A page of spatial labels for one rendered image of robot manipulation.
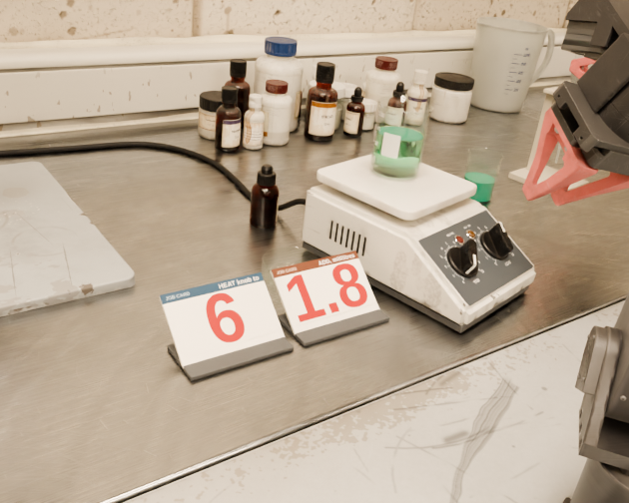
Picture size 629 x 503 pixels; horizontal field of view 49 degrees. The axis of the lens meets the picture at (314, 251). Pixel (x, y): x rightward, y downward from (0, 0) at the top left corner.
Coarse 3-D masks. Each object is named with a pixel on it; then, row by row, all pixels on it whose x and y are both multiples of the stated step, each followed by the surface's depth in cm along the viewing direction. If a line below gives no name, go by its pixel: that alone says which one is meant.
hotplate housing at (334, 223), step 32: (320, 192) 68; (320, 224) 68; (352, 224) 65; (384, 224) 63; (416, 224) 63; (448, 224) 65; (320, 256) 70; (384, 256) 63; (416, 256) 61; (384, 288) 65; (416, 288) 62; (448, 288) 60; (512, 288) 64; (448, 320) 61
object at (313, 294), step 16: (304, 272) 60; (320, 272) 61; (336, 272) 62; (352, 272) 62; (288, 288) 59; (304, 288) 59; (320, 288) 60; (336, 288) 61; (352, 288) 62; (368, 288) 62; (288, 304) 58; (304, 304) 59; (320, 304) 60; (336, 304) 60; (352, 304) 61; (368, 304) 62; (304, 320) 58
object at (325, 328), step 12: (360, 264) 63; (288, 312) 58; (348, 312) 61; (360, 312) 61; (372, 312) 61; (288, 324) 58; (300, 324) 58; (312, 324) 58; (324, 324) 59; (336, 324) 59; (348, 324) 59; (360, 324) 60; (372, 324) 60; (300, 336) 57; (312, 336) 57; (324, 336) 57
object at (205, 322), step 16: (240, 288) 57; (256, 288) 57; (176, 304) 54; (192, 304) 54; (208, 304) 55; (224, 304) 56; (240, 304) 56; (256, 304) 57; (176, 320) 53; (192, 320) 54; (208, 320) 54; (224, 320) 55; (240, 320) 56; (256, 320) 56; (272, 320) 57; (192, 336) 53; (208, 336) 54; (224, 336) 54; (240, 336) 55; (256, 336) 56; (192, 352) 53
